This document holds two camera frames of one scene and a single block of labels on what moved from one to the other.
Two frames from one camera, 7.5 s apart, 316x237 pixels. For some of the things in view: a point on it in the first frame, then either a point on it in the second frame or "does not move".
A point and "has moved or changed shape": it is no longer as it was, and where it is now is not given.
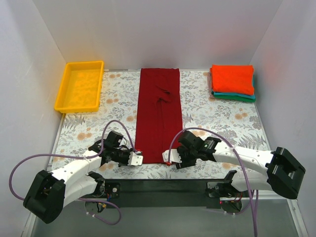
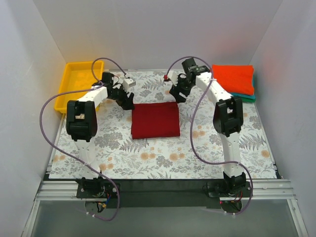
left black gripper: x=127 y=157 → x=122 y=98
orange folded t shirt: x=237 y=79 does not move
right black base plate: x=221 y=189 does not move
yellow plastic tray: x=79 y=90 does not move
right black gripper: x=179 y=155 → x=179 y=89
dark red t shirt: x=159 y=113 has moved or changed shape
